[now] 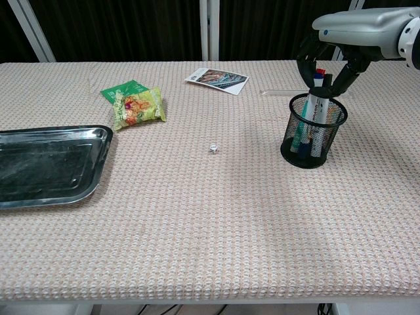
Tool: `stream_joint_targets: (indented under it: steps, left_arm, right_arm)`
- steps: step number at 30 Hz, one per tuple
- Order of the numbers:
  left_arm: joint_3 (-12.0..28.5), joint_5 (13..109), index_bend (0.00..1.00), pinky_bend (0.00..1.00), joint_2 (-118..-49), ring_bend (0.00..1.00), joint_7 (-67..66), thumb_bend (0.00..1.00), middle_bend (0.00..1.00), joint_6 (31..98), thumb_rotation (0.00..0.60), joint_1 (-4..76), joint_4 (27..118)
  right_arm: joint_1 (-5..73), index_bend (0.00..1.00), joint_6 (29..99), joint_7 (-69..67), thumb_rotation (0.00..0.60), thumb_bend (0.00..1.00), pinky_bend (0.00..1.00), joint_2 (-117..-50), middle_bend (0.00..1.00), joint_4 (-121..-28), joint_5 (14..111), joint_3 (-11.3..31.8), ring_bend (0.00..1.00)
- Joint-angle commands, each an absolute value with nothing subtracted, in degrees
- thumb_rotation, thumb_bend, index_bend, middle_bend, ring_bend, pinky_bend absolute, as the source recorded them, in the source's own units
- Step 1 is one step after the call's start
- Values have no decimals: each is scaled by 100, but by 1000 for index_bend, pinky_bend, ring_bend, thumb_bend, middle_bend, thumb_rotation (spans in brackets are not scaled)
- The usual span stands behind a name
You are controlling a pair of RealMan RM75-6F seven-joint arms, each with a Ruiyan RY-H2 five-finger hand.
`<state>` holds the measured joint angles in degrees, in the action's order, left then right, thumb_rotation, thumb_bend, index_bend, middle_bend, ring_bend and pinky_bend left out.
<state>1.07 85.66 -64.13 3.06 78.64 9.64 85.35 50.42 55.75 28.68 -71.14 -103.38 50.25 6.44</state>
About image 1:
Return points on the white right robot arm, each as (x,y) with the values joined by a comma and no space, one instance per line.
(411,36)

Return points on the white table frame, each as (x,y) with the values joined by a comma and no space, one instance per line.
(42,308)

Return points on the white upright frame post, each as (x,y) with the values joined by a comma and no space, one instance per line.
(209,29)

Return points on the green flat packet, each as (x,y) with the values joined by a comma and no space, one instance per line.
(113,92)

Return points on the small white die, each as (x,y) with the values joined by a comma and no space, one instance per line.
(213,148)

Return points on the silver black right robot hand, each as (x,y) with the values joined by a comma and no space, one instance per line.
(357,33)

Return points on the printed photo card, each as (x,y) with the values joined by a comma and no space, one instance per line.
(216,80)

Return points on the beige woven tablecloth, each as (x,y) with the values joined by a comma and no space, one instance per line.
(210,213)

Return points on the black curtain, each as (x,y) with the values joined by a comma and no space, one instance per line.
(124,29)

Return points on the black mesh pen holder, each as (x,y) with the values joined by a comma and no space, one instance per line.
(315,164)

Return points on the steel rectangular tray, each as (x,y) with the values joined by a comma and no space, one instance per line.
(49,164)

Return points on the yellow-green snack bag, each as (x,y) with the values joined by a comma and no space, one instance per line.
(138,108)

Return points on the blue cap white marker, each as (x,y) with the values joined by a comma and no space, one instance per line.
(318,80)

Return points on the clear acrylic strip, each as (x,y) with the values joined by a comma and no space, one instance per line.
(279,92)

